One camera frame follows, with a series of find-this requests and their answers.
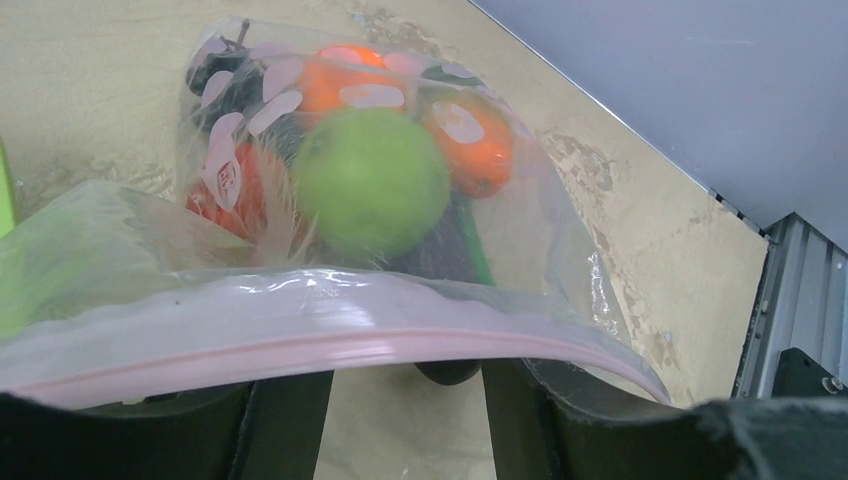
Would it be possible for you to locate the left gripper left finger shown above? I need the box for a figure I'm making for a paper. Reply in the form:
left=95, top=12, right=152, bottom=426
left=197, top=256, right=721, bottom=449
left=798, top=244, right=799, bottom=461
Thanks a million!
left=1, top=372, right=333, bottom=479

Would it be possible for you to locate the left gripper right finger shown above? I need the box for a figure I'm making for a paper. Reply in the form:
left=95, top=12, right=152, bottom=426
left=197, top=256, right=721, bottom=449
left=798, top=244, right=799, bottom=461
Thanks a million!
left=482, top=359, right=847, bottom=479

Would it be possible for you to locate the green fake apple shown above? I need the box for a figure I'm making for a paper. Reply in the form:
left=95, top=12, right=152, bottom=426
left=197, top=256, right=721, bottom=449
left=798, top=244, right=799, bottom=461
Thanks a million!
left=289, top=108, right=451, bottom=260

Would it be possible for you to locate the orange fake orange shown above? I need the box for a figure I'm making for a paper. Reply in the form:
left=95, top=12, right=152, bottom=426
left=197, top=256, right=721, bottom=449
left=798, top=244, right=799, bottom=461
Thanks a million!
left=297, top=44, right=407, bottom=129

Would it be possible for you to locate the clear zip top bag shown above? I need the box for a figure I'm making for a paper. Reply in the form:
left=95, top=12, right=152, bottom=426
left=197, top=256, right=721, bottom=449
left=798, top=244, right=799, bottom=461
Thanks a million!
left=1, top=20, right=670, bottom=409

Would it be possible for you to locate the aluminium frame rail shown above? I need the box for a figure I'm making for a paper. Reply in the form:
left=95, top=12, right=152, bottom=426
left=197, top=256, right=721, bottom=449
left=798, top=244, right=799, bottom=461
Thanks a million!
left=732, top=214, right=847, bottom=398

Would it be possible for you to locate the dark fake grape bunch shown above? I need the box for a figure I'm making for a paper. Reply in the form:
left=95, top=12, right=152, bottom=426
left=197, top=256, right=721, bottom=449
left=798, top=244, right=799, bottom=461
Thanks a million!
left=177, top=18, right=306, bottom=163

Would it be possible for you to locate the purple fake eggplant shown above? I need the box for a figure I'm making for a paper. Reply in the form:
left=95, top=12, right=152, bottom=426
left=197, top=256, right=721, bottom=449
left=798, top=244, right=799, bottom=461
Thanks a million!
left=385, top=192, right=496, bottom=286

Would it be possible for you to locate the lime green plastic tray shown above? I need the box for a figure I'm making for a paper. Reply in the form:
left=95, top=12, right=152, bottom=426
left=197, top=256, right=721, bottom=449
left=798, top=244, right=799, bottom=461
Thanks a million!
left=0, top=143, right=18, bottom=236

